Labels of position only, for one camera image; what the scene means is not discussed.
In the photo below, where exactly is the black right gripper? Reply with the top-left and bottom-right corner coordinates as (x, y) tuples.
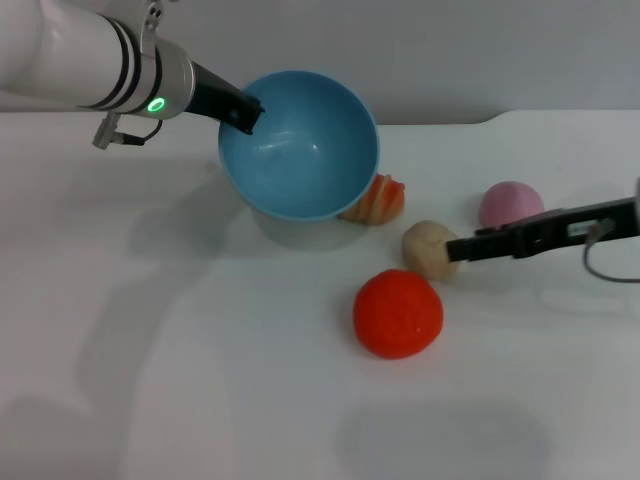
(445, 196), (639, 265)

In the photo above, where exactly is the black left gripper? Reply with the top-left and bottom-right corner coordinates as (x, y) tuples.
(185, 59), (266, 138)

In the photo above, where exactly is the blue plastic bowl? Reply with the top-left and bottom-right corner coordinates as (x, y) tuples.
(217, 69), (381, 222)

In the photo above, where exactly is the orange toy fruit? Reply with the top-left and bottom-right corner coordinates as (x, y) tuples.
(353, 268), (445, 360)

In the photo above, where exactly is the pink round bun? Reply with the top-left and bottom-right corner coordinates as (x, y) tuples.
(478, 180), (545, 229)

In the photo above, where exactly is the beige round bun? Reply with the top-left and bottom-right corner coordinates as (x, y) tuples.
(402, 219), (464, 282)

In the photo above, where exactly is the orange striped bread roll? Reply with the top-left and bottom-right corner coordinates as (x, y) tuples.
(338, 172), (407, 228)

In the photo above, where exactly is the right arm connector cable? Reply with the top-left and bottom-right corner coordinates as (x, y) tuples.
(582, 218), (640, 284)

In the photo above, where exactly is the arm connector cable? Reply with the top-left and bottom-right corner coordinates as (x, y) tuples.
(91, 110), (165, 150)
(582, 218), (640, 284)

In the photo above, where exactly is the left arm connector cable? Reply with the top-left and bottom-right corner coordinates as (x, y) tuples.
(91, 110), (165, 150)

